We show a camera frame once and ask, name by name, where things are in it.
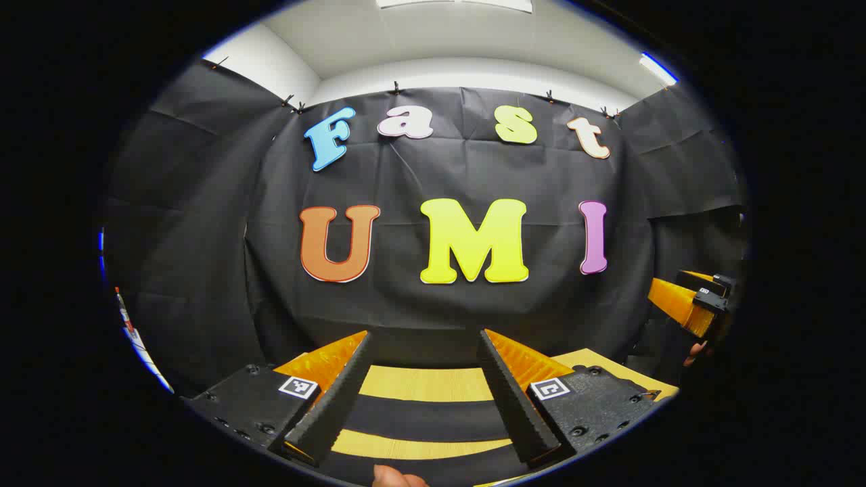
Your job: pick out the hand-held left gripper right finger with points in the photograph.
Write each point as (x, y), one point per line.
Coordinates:
(517, 406)

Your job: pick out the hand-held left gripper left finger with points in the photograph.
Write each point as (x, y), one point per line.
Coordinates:
(331, 406)

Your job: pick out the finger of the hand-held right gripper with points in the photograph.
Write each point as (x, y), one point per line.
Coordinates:
(680, 304)

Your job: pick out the small ceiling light panel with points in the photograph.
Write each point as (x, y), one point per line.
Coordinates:
(657, 69)

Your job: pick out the black backdrop cloth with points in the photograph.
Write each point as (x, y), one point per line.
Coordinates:
(460, 169)

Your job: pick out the long ceiling light panel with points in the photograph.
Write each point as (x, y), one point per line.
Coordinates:
(487, 4)

